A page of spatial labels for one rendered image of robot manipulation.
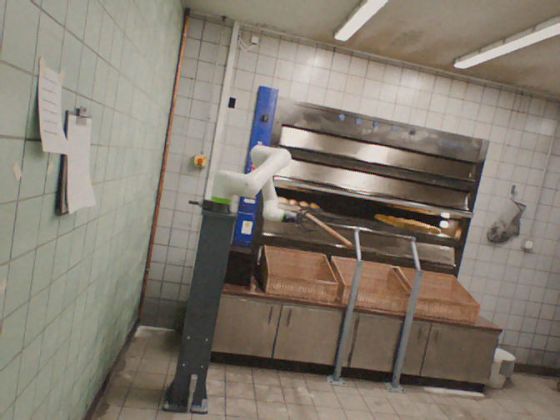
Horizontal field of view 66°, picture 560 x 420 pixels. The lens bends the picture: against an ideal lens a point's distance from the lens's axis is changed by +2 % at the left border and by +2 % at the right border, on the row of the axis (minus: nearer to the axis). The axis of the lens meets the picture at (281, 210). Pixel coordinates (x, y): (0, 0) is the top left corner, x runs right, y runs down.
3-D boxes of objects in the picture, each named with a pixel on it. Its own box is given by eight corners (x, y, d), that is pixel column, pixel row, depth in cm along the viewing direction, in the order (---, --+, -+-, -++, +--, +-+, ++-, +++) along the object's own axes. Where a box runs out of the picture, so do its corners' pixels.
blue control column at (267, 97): (217, 274, 556) (247, 110, 535) (230, 276, 558) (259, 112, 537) (215, 336, 366) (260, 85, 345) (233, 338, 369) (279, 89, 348)
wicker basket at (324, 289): (257, 275, 365) (262, 244, 362) (319, 283, 375) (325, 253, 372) (263, 293, 317) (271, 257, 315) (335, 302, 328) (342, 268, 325)
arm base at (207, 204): (187, 207, 243) (188, 197, 243) (188, 205, 258) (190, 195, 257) (232, 215, 248) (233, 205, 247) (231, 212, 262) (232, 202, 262)
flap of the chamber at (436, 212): (273, 182, 345) (269, 185, 364) (473, 217, 372) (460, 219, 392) (273, 178, 345) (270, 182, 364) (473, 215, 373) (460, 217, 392)
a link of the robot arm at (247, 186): (251, 183, 234) (294, 147, 273) (226, 178, 241) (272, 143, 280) (252, 203, 241) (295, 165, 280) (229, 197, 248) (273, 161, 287)
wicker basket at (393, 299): (324, 285, 374) (330, 254, 372) (383, 293, 384) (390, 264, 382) (340, 304, 327) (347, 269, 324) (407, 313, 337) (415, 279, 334)
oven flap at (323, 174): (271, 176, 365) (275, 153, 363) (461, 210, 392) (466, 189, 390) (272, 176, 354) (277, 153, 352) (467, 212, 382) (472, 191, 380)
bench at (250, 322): (193, 332, 366) (205, 267, 361) (451, 364, 404) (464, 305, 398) (187, 363, 311) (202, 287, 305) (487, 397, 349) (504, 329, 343)
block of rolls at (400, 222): (372, 217, 454) (373, 212, 454) (414, 225, 462) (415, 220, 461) (395, 227, 395) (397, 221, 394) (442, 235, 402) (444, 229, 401)
